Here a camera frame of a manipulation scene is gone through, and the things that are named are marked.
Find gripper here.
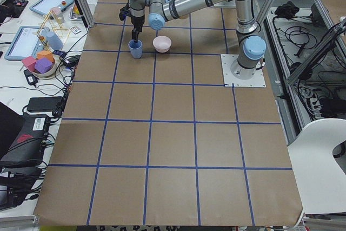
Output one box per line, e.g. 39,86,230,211
131,16,144,43

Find blue cup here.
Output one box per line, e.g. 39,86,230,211
46,31,63,50
128,39,143,59

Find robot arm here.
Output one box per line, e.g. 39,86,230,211
119,0,260,42

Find pink bowl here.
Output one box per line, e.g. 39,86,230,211
152,36,172,53

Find pink cup on desk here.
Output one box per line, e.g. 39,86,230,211
51,6,62,21

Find blue cup on rack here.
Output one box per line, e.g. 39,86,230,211
46,31,63,50

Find bowl of foam blocks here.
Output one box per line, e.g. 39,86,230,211
22,50,57,80

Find white chair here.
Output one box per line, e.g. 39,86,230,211
288,118,345,214

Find gold wire rack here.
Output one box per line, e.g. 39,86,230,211
36,11,71,50

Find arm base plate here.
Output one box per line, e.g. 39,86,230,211
221,54,266,88

